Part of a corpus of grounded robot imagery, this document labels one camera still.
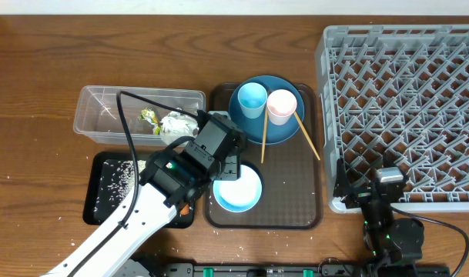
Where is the white napkin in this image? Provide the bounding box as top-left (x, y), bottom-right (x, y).
top-left (159, 112), bottom-right (199, 145)

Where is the light blue bowl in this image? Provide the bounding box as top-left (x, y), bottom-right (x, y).
top-left (213, 165), bottom-right (263, 213)

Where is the wooden chopstick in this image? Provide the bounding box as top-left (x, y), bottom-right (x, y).
top-left (293, 111), bottom-right (321, 161)
top-left (260, 107), bottom-right (268, 164)

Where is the white rice pile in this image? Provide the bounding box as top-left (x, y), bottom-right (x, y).
top-left (94, 159), bottom-right (135, 222)

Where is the orange carrot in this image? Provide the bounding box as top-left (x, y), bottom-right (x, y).
top-left (179, 205), bottom-right (189, 216)

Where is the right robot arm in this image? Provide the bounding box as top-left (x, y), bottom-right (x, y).
top-left (333, 157), bottom-right (424, 276)

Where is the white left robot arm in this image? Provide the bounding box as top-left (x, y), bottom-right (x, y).
top-left (47, 113), bottom-right (246, 276)

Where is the grey dishwasher rack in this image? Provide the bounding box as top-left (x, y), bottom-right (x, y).
top-left (315, 25), bottom-right (469, 213)

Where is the dark blue plate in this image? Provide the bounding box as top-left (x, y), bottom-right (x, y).
top-left (228, 75), bottom-right (305, 145)

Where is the light blue cup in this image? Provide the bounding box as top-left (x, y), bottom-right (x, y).
top-left (237, 82), bottom-right (268, 119)

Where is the pink cup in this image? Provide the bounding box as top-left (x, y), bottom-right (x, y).
top-left (266, 89), bottom-right (297, 125)

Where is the green food wrapper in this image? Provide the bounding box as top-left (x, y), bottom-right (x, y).
top-left (139, 108), bottom-right (161, 135)

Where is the brown plastic tray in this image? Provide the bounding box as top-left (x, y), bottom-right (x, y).
top-left (203, 82), bottom-right (323, 231)

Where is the clear plastic bin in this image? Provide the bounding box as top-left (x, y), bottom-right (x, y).
top-left (73, 85), bottom-right (206, 147)

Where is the black plastic tray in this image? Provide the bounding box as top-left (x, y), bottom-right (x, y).
top-left (82, 151), bottom-right (196, 229)

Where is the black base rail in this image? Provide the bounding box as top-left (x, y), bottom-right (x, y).
top-left (157, 262), bottom-right (451, 277)

